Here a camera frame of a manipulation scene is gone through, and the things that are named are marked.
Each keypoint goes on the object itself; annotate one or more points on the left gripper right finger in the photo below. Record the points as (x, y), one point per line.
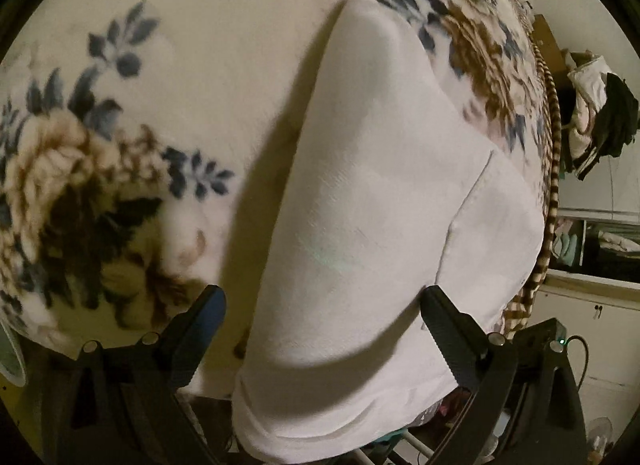
(523, 390)

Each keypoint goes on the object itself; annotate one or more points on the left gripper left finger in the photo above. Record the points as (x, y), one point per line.
(120, 405)

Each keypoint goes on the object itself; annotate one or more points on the white pants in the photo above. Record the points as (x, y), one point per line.
(390, 191)

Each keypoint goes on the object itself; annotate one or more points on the white wardrobe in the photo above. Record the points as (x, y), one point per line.
(592, 287)

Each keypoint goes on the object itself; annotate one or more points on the teal plastic rack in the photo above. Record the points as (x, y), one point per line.
(400, 447)

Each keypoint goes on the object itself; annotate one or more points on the floral fleece blanket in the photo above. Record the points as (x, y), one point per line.
(145, 146)

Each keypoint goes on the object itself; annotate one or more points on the white clothes on chair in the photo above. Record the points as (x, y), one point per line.
(588, 79)

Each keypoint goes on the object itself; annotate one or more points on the cardboard box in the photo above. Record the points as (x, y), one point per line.
(551, 52)

